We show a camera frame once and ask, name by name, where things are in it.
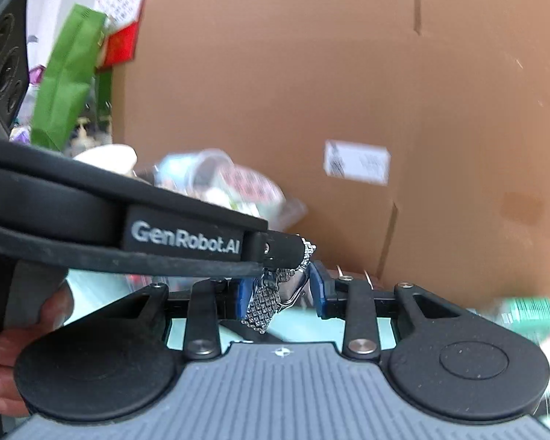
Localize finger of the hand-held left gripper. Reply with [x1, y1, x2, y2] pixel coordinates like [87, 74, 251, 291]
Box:
[250, 233, 307, 269]

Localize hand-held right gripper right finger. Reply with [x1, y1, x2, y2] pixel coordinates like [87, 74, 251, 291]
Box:
[309, 261, 463, 360]

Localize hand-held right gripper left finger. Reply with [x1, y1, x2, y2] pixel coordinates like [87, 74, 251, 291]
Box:
[119, 279, 257, 360]

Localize silver mesh watch band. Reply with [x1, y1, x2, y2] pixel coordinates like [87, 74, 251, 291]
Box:
[238, 237, 319, 331]

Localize person's left hand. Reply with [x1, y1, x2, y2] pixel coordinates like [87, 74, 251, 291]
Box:
[0, 282, 74, 418]

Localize white bowl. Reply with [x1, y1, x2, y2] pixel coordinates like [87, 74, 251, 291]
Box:
[73, 144, 138, 177]

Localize white pump bottle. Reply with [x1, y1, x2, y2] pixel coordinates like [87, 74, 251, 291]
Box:
[76, 117, 95, 150]

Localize clear plastic packaging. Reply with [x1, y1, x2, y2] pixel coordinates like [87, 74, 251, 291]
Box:
[153, 149, 309, 231]

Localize white shipping label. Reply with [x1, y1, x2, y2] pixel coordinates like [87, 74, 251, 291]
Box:
[323, 140, 391, 187]

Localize green fabric bag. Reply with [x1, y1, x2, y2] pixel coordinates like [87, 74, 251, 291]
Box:
[30, 4, 108, 152]

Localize large brown cardboard box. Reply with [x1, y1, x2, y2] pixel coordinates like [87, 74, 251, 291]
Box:
[112, 0, 550, 344]

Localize green striped box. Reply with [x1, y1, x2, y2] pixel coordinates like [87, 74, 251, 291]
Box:
[497, 297, 550, 331]

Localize red and white wall calendar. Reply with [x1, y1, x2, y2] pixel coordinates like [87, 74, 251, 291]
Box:
[94, 0, 159, 72]

